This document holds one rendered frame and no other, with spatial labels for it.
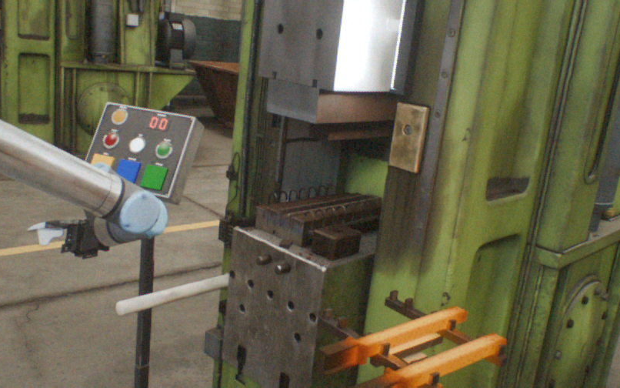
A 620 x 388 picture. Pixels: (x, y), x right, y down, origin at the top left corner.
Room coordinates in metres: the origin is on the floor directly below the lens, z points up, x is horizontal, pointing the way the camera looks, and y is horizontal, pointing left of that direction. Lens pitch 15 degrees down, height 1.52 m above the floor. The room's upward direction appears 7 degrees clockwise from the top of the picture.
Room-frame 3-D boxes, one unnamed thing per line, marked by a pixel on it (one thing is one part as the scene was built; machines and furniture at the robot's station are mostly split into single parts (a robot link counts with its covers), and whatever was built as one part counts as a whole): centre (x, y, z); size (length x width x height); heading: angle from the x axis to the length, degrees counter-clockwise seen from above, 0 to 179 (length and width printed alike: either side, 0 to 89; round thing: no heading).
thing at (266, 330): (1.89, -0.12, 0.69); 0.56 x 0.38 x 0.45; 137
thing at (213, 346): (2.10, 0.25, 0.36); 0.09 x 0.07 x 0.12; 47
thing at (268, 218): (1.92, -0.08, 0.96); 0.42 x 0.20 x 0.09; 137
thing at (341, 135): (1.94, -0.12, 1.24); 0.30 x 0.07 x 0.06; 137
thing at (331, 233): (1.69, -0.11, 0.95); 0.12 x 0.08 x 0.06; 137
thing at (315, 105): (1.92, -0.08, 1.32); 0.42 x 0.20 x 0.10; 137
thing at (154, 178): (1.94, 0.48, 1.01); 0.07 x 0.05 x 0.07; 72
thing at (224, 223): (2.11, 0.26, 0.80); 0.06 x 0.03 x 0.14; 47
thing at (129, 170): (1.97, 0.57, 1.01); 0.07 x 0.05 x 0.07; 72
